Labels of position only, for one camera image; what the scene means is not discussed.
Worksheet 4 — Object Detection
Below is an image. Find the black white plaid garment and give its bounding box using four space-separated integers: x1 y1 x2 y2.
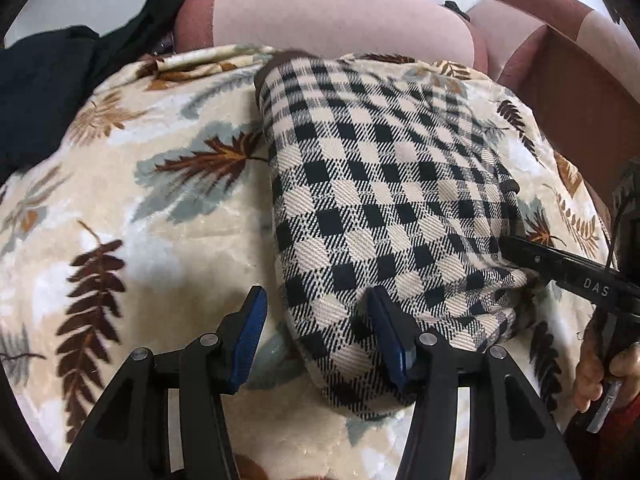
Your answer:
255 52 532 419

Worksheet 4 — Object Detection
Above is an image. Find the right hand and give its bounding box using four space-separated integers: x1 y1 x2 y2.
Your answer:
573 321 639 413

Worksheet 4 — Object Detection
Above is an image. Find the cream leaf print blanket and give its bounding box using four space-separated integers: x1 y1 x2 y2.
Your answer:
1 46 608 479

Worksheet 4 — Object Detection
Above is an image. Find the dark navy cloth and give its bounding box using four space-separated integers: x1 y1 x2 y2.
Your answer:
1 0 186 181

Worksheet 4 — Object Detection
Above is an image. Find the pink upholstered headboard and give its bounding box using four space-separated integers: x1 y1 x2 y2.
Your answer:
174 0 488 73

